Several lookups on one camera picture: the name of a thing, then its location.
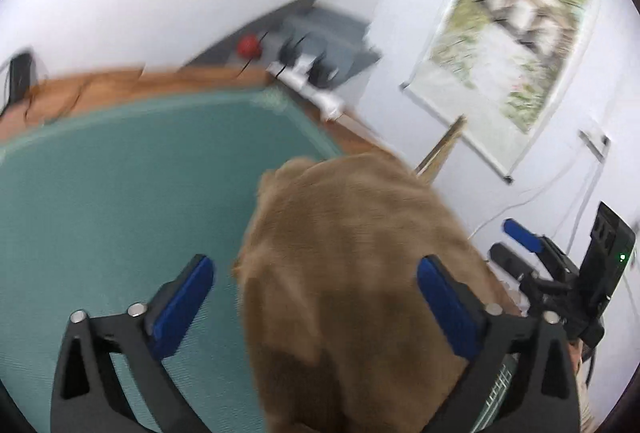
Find black power adapter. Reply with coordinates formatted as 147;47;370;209
279;35;302;64
309;53;337;86

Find brown fleece sweater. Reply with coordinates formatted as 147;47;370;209
231;152;521;433

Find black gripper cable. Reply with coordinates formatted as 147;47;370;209
581;342;602;385

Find grey concrete steps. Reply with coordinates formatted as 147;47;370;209
192;3;382;84

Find red basketball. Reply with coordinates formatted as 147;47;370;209
236;34;264;59

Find wooden chair back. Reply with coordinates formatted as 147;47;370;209
414;115;469;182

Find hanging scroll painting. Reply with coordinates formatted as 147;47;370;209
400;0;601;184

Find white power strip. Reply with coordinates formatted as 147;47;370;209
266;58;347;122

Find person's right forearm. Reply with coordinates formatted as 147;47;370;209
574;355;597;433

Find white power cord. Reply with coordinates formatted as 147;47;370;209
470;153;601;240

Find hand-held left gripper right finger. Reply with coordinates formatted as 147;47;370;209
416;255;583;433

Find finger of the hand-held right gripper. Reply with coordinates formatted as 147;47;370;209
489;242;537;282
502;219;547;255

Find thin dark cable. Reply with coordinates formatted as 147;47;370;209
22;68;148;124

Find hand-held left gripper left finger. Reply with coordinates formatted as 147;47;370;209
50;254;216;433

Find green table mat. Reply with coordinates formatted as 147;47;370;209
0;88;521;433

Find white wall socket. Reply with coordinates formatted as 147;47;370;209
580;130;610;159

